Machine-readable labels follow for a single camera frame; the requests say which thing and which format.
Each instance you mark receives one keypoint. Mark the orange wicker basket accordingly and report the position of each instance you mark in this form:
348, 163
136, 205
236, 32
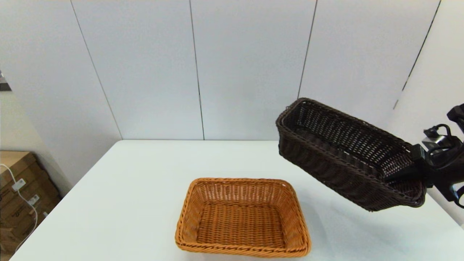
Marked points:
239, 224

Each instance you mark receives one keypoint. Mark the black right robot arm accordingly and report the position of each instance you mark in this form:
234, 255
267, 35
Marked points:
458, 113

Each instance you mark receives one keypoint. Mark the dark brown wicker basket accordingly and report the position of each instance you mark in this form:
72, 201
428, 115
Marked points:
326, 170

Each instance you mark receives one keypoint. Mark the white label tag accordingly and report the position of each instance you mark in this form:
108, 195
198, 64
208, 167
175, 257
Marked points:
33, 199
19, 185

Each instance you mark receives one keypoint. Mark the brown cardboard box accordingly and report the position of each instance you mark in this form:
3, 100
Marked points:
11, 232
9, 159

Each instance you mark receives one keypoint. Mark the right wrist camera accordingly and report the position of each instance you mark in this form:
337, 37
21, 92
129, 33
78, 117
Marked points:
433, 139

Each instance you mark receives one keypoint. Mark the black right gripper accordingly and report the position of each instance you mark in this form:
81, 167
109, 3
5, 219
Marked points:
446, 166

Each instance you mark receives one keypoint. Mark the grey wall fixture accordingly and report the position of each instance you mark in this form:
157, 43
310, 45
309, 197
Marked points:
4, 87

